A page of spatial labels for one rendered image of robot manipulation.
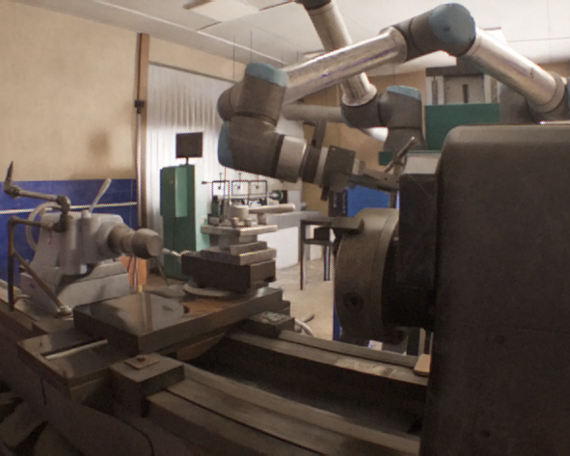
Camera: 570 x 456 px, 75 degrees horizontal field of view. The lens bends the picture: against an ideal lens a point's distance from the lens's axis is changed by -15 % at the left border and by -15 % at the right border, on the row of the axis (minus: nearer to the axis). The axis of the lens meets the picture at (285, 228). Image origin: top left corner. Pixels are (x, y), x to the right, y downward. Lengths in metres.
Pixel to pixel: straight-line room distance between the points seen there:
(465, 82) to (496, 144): 1.47
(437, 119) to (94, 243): 1.41
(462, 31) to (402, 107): 0.67
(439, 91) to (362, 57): 0.85
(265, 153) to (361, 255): 0.26
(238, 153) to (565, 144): 0.56
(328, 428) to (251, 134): 0.55
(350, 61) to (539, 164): 0.71
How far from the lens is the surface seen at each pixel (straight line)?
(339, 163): 0.78
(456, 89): 1.98
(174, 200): 5.38
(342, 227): 0.73
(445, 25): 1.16
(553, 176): 0.50
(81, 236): 1.41
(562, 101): 1.57
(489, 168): 0.51
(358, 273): 0.71
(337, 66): 1.09
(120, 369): 0.96
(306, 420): 0.81
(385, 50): 1.20
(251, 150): 0.81
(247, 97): 0.84
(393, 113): 1.78
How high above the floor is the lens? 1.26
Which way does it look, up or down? 6 degrees down
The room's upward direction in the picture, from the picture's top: straight up
